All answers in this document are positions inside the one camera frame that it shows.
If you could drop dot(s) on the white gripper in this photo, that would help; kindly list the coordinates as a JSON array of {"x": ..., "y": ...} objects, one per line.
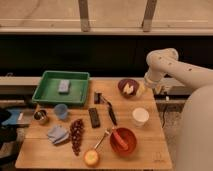
[{"x": 147, "y": 83}]

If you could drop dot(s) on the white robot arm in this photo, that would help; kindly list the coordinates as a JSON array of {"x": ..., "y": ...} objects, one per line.
[{"x": 195, "y": 140}]

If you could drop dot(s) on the white paper cup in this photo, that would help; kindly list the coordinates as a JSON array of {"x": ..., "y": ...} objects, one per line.
[{"x": 140, "y": 116}]

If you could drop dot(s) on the blue plastic cup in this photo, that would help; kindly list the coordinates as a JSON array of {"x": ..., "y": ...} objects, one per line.
[{"x": 61, "y": 111}]

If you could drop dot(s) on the small metal cup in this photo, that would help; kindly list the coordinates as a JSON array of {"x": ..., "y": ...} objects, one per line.
[{"x": 41, "y": 117}]

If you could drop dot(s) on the banana pieces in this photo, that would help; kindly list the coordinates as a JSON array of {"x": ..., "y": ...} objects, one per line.
[{"x": 128, "y": 89}]

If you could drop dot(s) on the dark red bowl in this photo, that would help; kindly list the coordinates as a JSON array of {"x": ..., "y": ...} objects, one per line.
[{"x": 123, "y": 82}]

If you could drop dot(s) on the small black block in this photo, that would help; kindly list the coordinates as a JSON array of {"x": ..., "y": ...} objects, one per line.
[{"x": 97, "y": 98}]

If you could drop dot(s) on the orange carrot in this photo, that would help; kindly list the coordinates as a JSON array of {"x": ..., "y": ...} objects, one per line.
[{"x": 120, "y": 141}]

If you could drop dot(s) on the bunch of red grapes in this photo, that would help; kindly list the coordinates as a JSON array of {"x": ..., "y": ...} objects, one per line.
[{"x": 76, "y": 133}]

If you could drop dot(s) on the blue sponge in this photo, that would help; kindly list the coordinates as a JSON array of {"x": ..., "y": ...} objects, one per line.
[{"x": 64, "y": 86}]

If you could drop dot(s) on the green plastic tray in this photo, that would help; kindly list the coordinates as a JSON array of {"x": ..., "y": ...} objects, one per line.
[{"x": 56, "y": 87}]

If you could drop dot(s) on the yellow apple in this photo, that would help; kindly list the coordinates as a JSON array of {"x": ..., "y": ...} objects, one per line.
[{"x": 91, "y": 157}]

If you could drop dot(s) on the blue cloth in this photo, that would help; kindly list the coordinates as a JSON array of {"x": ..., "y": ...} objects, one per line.
[{"x": 57, "y": 134}]

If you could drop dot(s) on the black handled knife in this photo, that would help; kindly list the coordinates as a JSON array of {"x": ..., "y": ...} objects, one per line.
[{"x": 110, "y": 110}]

